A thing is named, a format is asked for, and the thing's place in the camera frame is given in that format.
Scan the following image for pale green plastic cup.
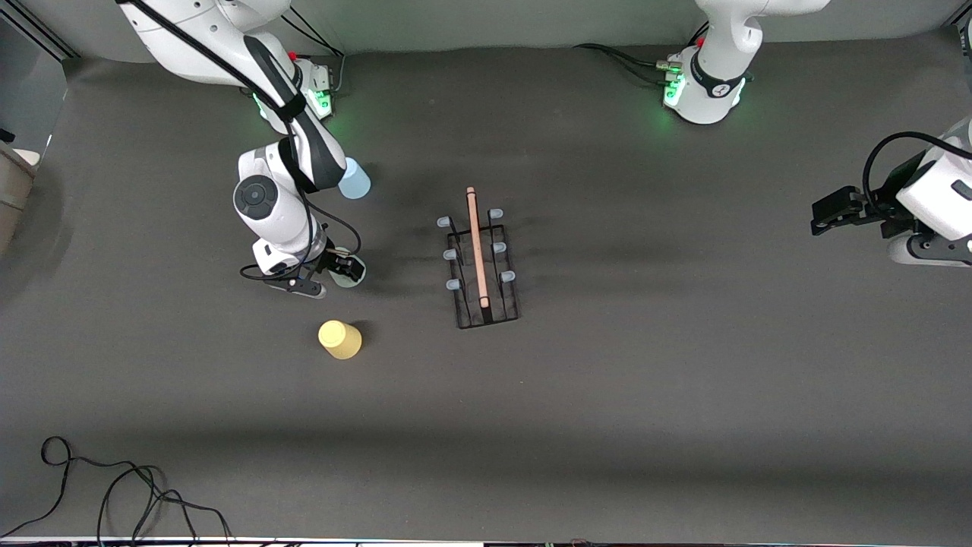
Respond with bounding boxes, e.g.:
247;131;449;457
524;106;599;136
328;257;367;290

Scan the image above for yellow plastic cup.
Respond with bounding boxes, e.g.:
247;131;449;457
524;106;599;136
317;320;363;360

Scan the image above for black wire cup holder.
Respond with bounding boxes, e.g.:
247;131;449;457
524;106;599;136
437;186;521;330

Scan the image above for pale blue plastic cup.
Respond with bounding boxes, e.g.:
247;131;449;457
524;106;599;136
338;157;372;200

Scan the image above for dark grey table cloth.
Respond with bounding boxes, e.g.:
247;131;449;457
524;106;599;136
0;27;972;542

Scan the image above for beige box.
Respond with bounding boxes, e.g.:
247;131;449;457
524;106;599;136
0;143;40;255

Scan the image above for black left arm wrist cable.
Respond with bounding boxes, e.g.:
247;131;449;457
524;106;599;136
862;131;972;221

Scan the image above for black right arm base cables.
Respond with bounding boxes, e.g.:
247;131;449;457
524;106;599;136
285;6;347;96

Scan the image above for black arm base cables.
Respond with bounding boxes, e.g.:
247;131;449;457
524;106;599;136
285;6;347;96
573;23;711;84

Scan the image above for black left arm base cables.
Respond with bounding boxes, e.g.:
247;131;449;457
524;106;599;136
573;23;711;84

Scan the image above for thin black loose cable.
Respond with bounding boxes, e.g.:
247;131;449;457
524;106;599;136
0;436;232;542

